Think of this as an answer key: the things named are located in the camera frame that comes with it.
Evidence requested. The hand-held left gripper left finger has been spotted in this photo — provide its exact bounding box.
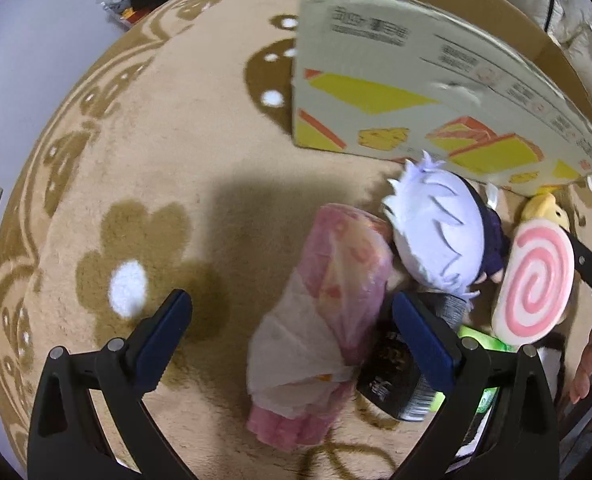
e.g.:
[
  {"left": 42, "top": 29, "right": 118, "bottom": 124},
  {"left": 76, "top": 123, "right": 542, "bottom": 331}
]
[{"left": 28, "top": 289, "right": 194, "bottom": 480}]

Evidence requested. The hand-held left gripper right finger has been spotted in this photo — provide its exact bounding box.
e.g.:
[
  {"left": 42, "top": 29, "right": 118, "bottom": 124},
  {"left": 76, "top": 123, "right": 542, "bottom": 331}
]
[{"left": 391, "top": 292, "right": 560, "bottom": 480}]

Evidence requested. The pink swirl plush cushion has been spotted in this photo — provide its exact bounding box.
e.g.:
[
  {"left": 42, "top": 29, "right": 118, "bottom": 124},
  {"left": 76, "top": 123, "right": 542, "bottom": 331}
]
[{"left": 492, "top": 220, "right": 575, "bottom": 347}]

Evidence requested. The pink blanket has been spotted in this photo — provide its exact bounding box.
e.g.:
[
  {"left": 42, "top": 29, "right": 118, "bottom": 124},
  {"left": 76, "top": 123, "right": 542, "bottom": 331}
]
[{"left": 246, "top": 203, "right": 395, "bottom": 449}]

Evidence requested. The white-haired plush doll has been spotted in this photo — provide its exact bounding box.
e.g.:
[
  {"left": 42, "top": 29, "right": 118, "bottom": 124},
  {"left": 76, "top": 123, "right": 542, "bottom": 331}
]
[{"left": 380, "top": 150, "right": 510, "bottom": 297}]

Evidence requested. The printed cardboard box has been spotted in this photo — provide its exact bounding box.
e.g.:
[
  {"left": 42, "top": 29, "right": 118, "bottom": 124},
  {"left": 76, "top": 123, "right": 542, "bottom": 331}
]
[{"left": 291, "top": 0, "right": 592, "bottom": 199}]

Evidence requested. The person's right hand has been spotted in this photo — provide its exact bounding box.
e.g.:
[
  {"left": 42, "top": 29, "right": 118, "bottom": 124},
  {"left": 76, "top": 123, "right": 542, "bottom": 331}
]
[{"left": 570, "top": 323, "right": 592, "bottom": 407}]

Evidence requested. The black canned drink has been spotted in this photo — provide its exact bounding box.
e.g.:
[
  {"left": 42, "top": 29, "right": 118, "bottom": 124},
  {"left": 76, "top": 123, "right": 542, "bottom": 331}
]
[{"left": 355, "top": 292, "right": 470, "bottom": 422}]

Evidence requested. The green packet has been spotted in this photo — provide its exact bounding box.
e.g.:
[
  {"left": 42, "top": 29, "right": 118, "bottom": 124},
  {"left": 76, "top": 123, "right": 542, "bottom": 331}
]
[{"left": 428, "top": 325, "right": 516, "bottom": 417}]

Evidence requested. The yellow plush toy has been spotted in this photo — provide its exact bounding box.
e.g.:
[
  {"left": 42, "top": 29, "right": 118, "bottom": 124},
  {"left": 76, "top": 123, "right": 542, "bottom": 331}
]
[{"left": 520, "top": 192, "right": 573, "bottom": 235}]

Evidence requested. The beige rug with brown flowers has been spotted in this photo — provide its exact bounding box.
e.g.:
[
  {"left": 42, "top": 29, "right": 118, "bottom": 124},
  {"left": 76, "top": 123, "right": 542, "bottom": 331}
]
[{"left": 0, "top": 0, "right": 592, "bottom": 480}]

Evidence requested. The plastic bag with items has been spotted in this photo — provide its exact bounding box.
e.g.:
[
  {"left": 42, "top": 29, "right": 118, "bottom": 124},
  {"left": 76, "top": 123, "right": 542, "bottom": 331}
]
[{"left": 98, "top": 0, "right": 149, "bottom": 26}]

